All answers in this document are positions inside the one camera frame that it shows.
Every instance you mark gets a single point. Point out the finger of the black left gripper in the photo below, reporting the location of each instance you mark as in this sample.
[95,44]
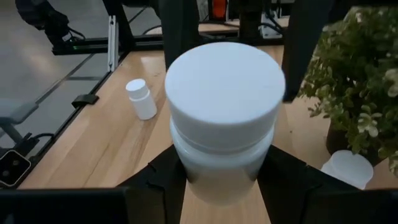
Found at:
[180,28]
[303,46]

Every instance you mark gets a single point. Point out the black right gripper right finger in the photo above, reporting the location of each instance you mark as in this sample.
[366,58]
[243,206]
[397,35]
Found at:
[289,193]

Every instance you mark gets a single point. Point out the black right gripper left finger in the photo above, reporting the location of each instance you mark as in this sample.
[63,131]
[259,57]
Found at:
[158,193]

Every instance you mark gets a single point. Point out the green artificial plant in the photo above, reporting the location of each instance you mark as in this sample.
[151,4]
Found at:
[357,62]

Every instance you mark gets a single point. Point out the black plant pot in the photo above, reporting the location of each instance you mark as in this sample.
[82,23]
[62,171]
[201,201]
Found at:
[337,140]

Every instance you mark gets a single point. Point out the silver aluminium bracket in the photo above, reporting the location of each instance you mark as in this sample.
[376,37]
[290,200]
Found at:
[112,43]

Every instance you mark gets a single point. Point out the black frame clip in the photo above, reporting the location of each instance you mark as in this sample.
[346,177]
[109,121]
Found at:
[84,100]

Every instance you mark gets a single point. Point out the table-level camera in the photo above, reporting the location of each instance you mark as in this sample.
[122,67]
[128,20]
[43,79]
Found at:
[12,168]

